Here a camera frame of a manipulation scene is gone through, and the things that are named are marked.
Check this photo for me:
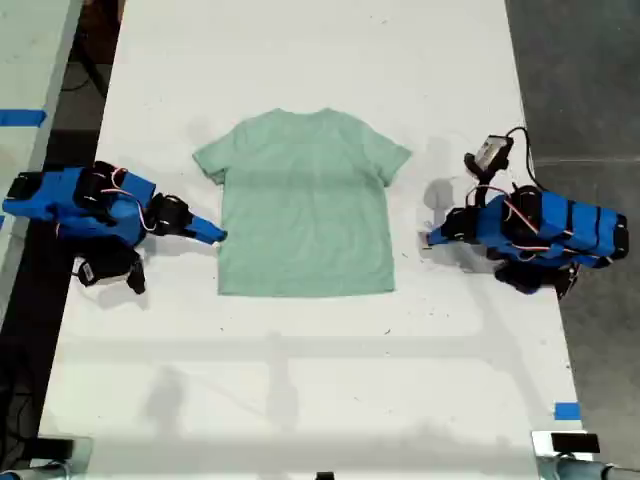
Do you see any pale green T-shirt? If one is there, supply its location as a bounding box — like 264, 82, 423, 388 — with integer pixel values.
191, 107, 414, 298

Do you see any long blue tape strip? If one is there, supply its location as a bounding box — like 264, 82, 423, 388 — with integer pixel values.
0, 108, 48, 127

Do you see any white side table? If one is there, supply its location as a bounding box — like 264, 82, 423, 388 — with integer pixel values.
0, 0, 84, 314

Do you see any small black box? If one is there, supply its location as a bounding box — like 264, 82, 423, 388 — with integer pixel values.
550, 433, 601, 454
36, 436, 76, 459

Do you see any short black camera stalk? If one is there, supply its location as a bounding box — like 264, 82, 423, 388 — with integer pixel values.
126, 259, 148, 295
463, 152, 501, 209

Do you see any black camera box with label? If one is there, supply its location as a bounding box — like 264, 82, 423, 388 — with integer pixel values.
73, 247, 143, 289

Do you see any grey camera box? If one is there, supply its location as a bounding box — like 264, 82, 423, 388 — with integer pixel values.
472, 133, 516, 174

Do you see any black camera cable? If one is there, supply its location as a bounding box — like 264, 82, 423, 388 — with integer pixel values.
505, 126, 544, 194

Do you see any metal table bracket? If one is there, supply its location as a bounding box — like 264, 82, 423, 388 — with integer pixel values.
530, 430, 602, 465
28, 435, 95, 472

